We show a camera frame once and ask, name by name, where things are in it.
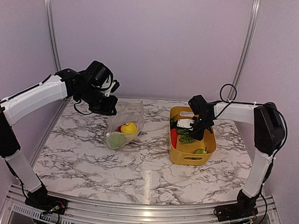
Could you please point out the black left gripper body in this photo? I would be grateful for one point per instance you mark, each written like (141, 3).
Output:
(96, 104)

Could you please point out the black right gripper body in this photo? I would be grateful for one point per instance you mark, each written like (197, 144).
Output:
(201, 123)

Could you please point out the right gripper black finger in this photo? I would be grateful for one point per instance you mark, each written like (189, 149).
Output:
(197, 134)
(210, 127)

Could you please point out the green grapes toy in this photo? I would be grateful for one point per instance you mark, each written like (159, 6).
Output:
(186, 139)

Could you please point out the green bitter gourd toy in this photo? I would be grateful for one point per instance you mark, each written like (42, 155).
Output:
(182, 131)

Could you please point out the green pear toy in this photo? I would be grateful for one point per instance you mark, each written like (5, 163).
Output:
(200, 151)

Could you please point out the orange carrot toy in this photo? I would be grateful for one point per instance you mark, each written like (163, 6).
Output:
(173, 133)

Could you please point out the clear zip top bag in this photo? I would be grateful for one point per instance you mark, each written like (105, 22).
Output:
(127, 112)

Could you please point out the green apple toy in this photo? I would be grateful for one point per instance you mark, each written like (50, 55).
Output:
(115, 140)

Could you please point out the yellow lemon toy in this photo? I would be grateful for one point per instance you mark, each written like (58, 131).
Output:
(129, 128)

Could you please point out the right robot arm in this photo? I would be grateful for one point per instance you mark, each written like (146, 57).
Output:
(270, 133)

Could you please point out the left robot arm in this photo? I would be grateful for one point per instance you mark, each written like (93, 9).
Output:
(15, 107)

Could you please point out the yellow plastic basket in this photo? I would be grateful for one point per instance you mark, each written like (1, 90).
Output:
(184, 153)

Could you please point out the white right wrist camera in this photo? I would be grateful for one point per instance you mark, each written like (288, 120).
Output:
(185, 124)

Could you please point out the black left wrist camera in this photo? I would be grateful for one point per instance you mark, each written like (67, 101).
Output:
(102, 78)

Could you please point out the right aluminium frame post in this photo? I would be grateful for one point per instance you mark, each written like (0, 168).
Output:
(248, 41)

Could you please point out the aluminium frame post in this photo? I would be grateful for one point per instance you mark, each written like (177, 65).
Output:
(248, 41)
(51, 32)

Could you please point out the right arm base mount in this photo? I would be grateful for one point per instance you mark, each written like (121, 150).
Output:
(233, 212)

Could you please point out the left aluminium frame post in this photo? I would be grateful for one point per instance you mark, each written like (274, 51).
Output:
(51, 32)

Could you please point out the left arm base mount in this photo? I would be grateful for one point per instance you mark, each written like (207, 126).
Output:
(49, 205)

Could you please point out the aluminium front rail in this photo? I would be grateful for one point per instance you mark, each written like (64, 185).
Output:
(86, 211)

